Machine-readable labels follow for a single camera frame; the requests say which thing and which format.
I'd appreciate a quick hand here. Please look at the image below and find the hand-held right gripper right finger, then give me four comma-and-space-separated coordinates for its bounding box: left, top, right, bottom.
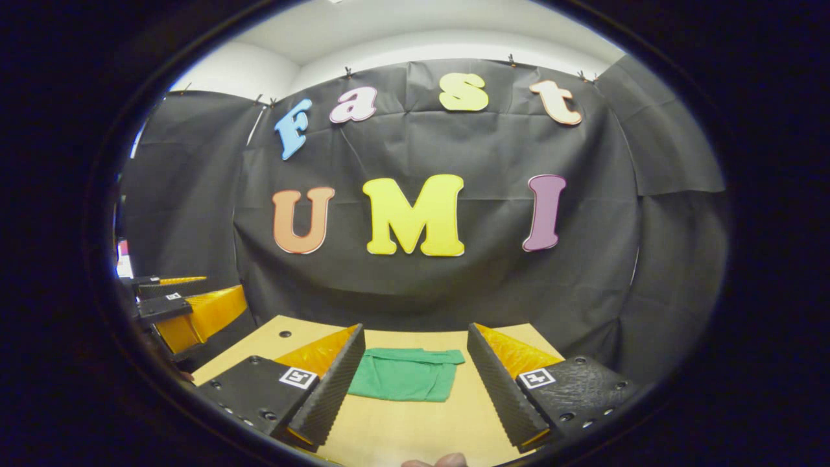
467, 322, 639, 453

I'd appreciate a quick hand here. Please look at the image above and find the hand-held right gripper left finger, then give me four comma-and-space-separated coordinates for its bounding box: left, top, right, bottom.
196, 323, 366, 453

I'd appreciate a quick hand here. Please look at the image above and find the green T-shirt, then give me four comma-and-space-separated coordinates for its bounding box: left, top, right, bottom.
347, 348, 466, 403

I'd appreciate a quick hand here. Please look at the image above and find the computer monitor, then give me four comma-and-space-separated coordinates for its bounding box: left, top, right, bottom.
115, 239, 134, 280

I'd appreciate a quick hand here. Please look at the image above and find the black backdrop cloth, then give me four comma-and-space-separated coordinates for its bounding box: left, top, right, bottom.
117, 55, 730, 383

